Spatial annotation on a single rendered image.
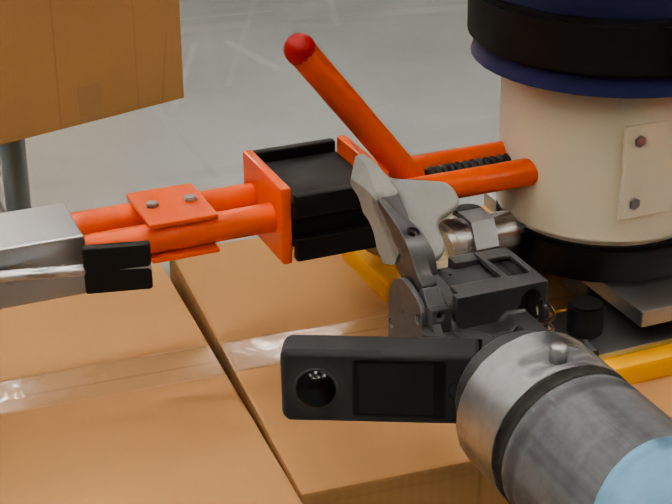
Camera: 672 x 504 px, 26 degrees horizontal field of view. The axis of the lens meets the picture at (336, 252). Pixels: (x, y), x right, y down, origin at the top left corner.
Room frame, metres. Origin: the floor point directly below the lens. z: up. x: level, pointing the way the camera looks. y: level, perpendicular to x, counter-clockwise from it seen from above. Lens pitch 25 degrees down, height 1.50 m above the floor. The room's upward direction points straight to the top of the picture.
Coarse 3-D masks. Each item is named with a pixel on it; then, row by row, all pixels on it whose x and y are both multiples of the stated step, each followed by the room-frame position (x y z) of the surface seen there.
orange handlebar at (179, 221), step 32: (416, 160) 1.04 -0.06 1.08; (448, 160) 1.05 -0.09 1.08; (512, 160) 1.03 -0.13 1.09; (160, 192) 0.97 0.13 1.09; (192, 192) 0.97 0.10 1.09; (224, 192) 0.98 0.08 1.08; (480, 192) 1.01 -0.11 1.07; (96, 224) 0.94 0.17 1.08; (128, 224) 0.94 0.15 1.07; (160, 224) 0.91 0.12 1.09; (192, 224) 0.93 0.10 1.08; (224, 224) 0.93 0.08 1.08; (256, 224) 0.94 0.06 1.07; (160, 256) 0.91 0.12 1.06; (192, 256) 0.92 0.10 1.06
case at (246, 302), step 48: (240, 240) 1.19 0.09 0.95; (192, 288) 1.10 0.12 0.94; (240, 288) 1.09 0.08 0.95; (288, 288) 1.09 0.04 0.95; (336, 288) 1.09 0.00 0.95; (240, 336) 1.01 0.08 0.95; (240, 384) 0.94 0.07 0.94; (288, 432) 0.87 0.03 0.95; (336, 432) 0.87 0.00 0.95; (384, 432) 0.87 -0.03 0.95; (432, 432) 0.87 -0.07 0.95; (336, 480) 0.81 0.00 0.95; (384, 480) 0.81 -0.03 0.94; (432, 480) 0.82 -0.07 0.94; (480, 480) 0.84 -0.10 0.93
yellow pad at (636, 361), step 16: (576, 304) 0.97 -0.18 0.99; (592, 304) 0.97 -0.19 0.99; (608, 304) 1.02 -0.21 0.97; (560, 320) 0.99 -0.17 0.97; (576, 320) 0.96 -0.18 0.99; (592, 320) 0.96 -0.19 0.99; (608, 320) 0.99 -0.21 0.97; (624, 320) 0.99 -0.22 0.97; (576, 336) 0.96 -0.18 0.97; (592, 336) 0.96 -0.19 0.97; (608, 336) 0.97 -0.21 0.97; (624, 336) 0.97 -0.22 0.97; (640, 336) 0.97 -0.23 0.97; (656, 336) 0.97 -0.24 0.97; (608, 352) 0.94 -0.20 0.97; (624, 352) 0.95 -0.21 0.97; (640, 352) 0.95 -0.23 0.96; (656, 352) 0.95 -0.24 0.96; (624, 368) 0.93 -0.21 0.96; (640, 368) 0.93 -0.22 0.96; (656, 368) 0.94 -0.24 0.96
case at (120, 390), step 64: (0, 320) 1.04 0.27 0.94; (64, 320) 1.04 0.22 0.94; (128, 320) 1.04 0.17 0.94; (192, 320) 1.04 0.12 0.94; (0, 384) 0.94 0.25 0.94; (64, 384) 0.94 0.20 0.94; (128, 384) 0.94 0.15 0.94; (192, 384) 0.94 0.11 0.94; (0, 448) 0.85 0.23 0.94; (64, 448) 0.85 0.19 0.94; (128, 448) 0.85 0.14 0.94; (192, 448) 0.85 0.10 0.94; (256, 448) 0.85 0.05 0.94
